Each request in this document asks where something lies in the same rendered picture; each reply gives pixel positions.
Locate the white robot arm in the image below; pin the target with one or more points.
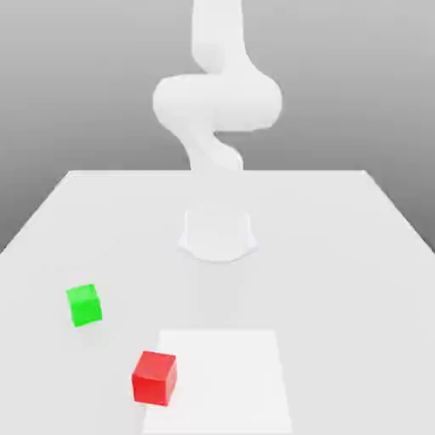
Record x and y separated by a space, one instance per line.
217 102

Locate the small green cube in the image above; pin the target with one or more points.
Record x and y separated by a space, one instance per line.
84 305

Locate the small red cube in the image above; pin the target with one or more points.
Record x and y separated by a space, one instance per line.
153 379

